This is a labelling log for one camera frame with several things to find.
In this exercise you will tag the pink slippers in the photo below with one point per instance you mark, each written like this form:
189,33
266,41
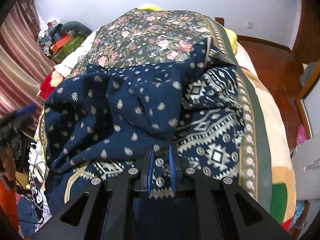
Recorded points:
300,135

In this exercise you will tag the floral bedspread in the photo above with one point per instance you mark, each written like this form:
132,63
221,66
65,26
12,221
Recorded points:
150,35

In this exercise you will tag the wooden bed frame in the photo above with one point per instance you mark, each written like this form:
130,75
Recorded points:
219,21

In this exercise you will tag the white cloth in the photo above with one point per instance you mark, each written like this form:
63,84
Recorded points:
75,60

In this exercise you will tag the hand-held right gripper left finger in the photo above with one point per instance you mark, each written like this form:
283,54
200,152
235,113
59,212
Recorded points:
150,172

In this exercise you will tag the grey pillow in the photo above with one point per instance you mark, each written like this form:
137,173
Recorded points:
75,26

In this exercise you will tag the grey bag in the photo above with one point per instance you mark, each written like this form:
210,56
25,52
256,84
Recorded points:
310,76

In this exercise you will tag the blue denim cloth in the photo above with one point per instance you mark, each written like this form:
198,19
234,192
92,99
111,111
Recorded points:
27,212

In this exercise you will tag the wall socket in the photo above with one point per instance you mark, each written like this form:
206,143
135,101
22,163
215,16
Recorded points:
250,25

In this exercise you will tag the beige printed blanket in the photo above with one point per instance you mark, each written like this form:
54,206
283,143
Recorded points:
270,120

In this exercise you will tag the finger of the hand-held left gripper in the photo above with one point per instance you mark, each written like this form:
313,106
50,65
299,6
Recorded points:
28,109

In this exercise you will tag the red plush toy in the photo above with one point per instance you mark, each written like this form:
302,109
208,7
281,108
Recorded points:
46,88

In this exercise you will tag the green storage box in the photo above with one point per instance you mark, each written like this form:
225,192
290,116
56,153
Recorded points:
68,51

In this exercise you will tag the orange box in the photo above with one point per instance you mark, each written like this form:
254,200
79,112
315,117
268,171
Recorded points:
61,45

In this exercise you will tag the pile of clutter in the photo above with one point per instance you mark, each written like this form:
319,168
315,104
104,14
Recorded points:
48,33

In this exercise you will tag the striped curtain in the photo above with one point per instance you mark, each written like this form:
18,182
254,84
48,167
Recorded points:
20,55

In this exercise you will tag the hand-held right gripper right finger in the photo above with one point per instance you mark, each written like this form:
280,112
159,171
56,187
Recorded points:
172,172

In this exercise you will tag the navy patterned hooded jacket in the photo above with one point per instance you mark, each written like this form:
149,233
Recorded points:
112,117

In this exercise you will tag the wooden door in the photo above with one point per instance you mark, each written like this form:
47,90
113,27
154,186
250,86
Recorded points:
307,30

